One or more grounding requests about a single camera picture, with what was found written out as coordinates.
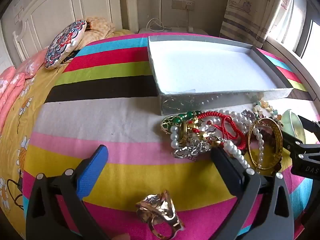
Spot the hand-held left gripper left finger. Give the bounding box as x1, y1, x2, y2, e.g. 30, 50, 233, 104
25, 144, 110, 240

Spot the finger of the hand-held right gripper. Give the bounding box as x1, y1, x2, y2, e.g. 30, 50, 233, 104
281, 129, 304, 153
297, 115, 320, 144

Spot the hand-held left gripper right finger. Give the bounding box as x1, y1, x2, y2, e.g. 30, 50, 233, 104
210, 146, 295, 240

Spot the gold bangle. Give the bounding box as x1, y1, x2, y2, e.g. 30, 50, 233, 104
247, 119, 284, 170

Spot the white pearl necklace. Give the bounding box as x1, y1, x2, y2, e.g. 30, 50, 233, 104
170, 109, 265, 168

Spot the green jade bangle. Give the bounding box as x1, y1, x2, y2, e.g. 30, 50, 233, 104
281, 109, 306, 143

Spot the silver brooch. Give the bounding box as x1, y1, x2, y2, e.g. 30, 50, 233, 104
172, 135, 215, 160

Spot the multicolour stone bead bracelet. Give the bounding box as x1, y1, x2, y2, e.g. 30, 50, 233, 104
252, 100, 284, 128

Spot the red cord green pendant necklace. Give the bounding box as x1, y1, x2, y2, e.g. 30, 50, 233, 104
161, 110, 247, 153

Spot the gold bow brooch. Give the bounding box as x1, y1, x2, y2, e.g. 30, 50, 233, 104
136, 189, 185, 240

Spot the silver jewelry box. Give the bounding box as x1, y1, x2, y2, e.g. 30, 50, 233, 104
147, 35, 293, 116

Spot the striped colourful blanket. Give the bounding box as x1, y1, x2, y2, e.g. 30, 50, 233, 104
22, 33, 315, 240

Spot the yellow floral bedsheet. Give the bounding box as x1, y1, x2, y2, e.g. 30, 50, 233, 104
0, 29, 137, 220

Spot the window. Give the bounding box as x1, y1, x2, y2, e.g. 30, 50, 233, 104
265, 0, 320, 100

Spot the pink pillow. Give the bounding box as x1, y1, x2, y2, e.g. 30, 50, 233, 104
0, 47, 49, 135

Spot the round patterned cushion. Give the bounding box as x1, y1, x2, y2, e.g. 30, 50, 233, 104
44, 20, 87, 70

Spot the printed beige curtain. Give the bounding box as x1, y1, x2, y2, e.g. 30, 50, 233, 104
219, 0, 307, 49

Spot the beige plush blanket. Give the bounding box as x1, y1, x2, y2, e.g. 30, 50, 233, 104
80, 17, 117, 48

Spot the white nightstand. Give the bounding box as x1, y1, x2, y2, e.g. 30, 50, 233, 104
138, 26, 208, 36

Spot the white wooden headboard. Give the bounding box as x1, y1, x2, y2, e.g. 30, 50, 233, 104
0, 0, 139, 68

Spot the white cable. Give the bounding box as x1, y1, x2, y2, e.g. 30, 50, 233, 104
146, 18, 173, 30

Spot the wall socket panel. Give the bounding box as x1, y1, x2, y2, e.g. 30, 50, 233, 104
172, 0, 195, 10

